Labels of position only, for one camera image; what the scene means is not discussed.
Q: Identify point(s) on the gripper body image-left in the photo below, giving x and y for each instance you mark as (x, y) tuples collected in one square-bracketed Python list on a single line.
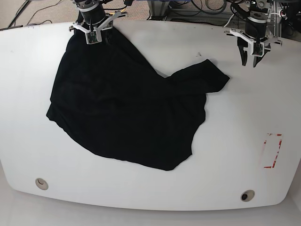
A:
[(98, 21)]

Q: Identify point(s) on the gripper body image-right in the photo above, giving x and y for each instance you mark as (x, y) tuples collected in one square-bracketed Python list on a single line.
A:
[(255, 31)]

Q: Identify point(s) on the right table cable grommet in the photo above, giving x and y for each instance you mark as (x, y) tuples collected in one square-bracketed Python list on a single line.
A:
[(247, 195)]

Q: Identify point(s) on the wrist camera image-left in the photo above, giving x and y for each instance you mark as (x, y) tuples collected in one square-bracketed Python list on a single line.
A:
[(92, 38)]

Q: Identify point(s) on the table cable grommet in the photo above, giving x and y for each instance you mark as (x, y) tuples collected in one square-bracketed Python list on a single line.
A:
[(41, 184), (247, 195)]

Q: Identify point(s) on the black t-shirt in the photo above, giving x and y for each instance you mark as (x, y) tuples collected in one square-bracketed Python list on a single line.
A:
[(111, 101)]

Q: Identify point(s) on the red tape rectangle marking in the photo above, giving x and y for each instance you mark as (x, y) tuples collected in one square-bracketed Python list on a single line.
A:
[(271, 148)]

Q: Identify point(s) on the left table cable grommet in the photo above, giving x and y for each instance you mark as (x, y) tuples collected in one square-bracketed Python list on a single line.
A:
[(41, 184)]

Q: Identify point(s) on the aluminium frame stand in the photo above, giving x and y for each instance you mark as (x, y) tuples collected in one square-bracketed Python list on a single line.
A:
[(207, 11)]

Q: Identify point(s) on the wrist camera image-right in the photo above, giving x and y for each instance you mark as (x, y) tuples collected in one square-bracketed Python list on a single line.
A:
[(257, 49)]

